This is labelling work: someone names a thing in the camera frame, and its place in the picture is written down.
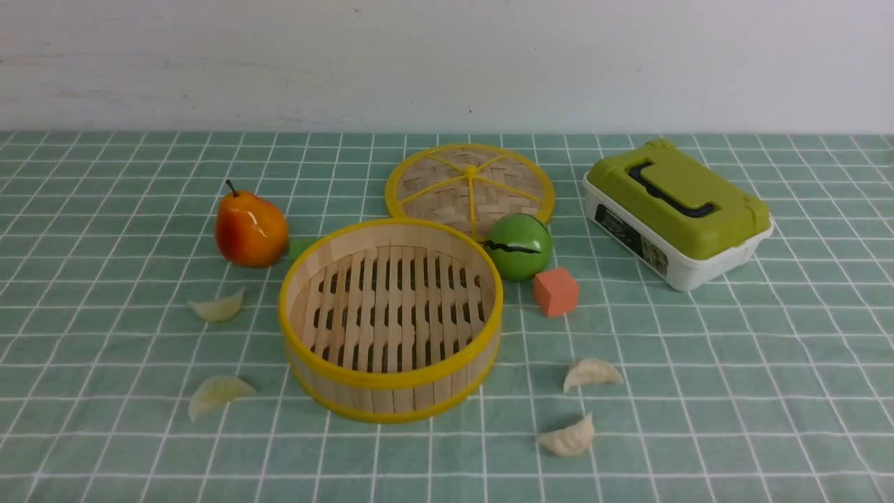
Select dumpling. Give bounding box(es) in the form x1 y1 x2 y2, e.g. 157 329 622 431
563 358 624 393
188 375 258 423
536 413 595 458
187 289 245 323

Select woven bamboo steamer lid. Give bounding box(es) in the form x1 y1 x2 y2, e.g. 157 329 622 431
384 144 556 241

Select bamboo steamer tray yellow rim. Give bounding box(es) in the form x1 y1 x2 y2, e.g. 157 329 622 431
278 219 504 423

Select green round toy fruit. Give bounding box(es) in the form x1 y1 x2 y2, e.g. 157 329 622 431
480 213 553 282

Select orange foam cube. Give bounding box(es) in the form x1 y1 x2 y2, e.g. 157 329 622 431
533 268 579 318

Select small green block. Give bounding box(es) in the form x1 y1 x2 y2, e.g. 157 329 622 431
288 238 317 261

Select orange red toy pear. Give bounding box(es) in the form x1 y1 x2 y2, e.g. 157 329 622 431
214 179 288 268

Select green lid white storage box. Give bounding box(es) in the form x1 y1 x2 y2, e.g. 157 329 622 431
581 139 774 291

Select green checkered tablecloth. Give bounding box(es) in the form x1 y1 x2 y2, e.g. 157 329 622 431
1 131 893 502

